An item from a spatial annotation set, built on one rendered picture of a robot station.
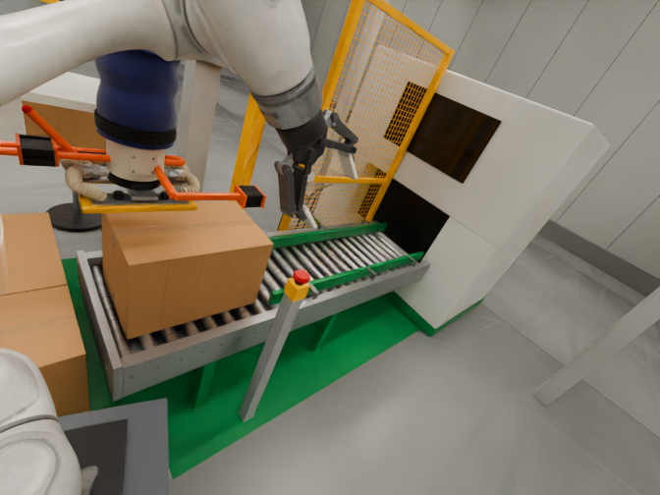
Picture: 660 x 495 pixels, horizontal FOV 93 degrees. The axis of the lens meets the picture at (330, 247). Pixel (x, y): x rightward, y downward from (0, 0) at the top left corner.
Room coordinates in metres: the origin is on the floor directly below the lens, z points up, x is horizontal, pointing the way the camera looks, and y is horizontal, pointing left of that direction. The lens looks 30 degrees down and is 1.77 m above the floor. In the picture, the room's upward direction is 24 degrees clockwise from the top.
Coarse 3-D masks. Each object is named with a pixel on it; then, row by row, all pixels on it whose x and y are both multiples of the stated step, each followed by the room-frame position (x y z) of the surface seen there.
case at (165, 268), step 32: (128, 224) 0.95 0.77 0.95; (160, 224) 1.03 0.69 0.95; (192, 224) 1.12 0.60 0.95; (224, 224) 1.22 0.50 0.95; (128, 256) 0.79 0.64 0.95; (160, 256) 0.85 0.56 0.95; (192, 256) 0.93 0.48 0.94; (224, 256) 1.04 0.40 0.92; (256, 256) 1.17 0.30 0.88; (128, 288) 0.76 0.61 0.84; (160, 288) 0.84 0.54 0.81; (192, 288) 0.95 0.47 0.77; (224, 288) 1.07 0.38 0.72; (256, 288) 1.22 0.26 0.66; (128, 320) 0.76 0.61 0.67; (160, 320) 0.85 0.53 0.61
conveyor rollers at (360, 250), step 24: (336, 240) 2.27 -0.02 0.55; (360, 240) 2.45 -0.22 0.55; (384, 240) 2.64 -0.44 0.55; (288, 264) 1.68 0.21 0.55; (312, 264) 1.80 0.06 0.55; (336, 264) 1.98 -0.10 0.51; (360, 264) 2.07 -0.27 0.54; (408, 264) 2.43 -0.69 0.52; (96, 288) 0.93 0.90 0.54; (264, 288) 1.38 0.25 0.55; (240, 312) 1.14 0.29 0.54; (120, 336) 0.76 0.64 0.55; (144, 336) 0.80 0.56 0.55; (168, 336) 0.85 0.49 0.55
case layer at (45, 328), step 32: (0, 224) 1.04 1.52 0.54; (32, 224) 1.12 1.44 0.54; (0, 256) 0.88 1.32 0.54; (32, 256) 0.94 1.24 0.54; (0, 288) 0.75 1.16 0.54; (32, 288) 0.80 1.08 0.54; (64, 288) 0.86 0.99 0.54; (0, 320) 0.63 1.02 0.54; (32, 320) 0.68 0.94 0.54; (64, 320) 0.73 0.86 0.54; (32, 352) 0.58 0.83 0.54; (64, 352) 0.62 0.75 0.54; (64, 384) 0.59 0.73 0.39
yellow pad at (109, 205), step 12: (108, 192) 0.84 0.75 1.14; (120, 192) 0.82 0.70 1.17; (84, 204) 0.73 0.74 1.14; (96, 204) 0.75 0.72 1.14; (108, 204) 0.77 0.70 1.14; (120, 204) 0.80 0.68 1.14; (132, 204) 0.82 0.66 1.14; (144, 204) 0.85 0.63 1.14; (156, 204) 0.88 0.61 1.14; (168, 204) 0.91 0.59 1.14; (180, 204) 0.94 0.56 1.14; (192, 204) 0.98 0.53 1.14
